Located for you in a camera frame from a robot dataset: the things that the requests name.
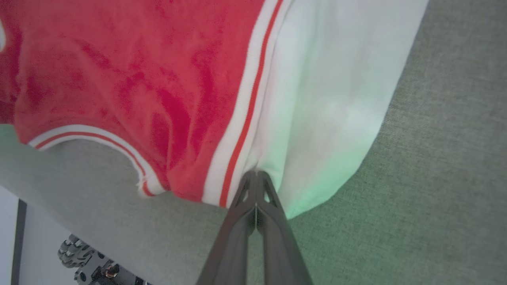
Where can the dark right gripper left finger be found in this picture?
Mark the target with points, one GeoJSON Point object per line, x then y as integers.
{"type": "Point", "coordinates": [231, 241]}

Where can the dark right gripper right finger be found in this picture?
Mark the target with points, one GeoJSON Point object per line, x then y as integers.
{"type": "Point", "coordinates": [281, 245]}

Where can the red and white basketball jersey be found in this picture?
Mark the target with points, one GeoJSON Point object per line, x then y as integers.
{"type": "Point", "coordinates": [158, 79]}

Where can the dark robot base mechanism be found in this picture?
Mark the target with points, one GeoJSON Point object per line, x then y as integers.
{"type": "Point", "coordinates": [99, 265]}

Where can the black floor strip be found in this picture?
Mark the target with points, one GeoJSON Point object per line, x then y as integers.
{"type": "Point", "coordinates": [18, 245]}

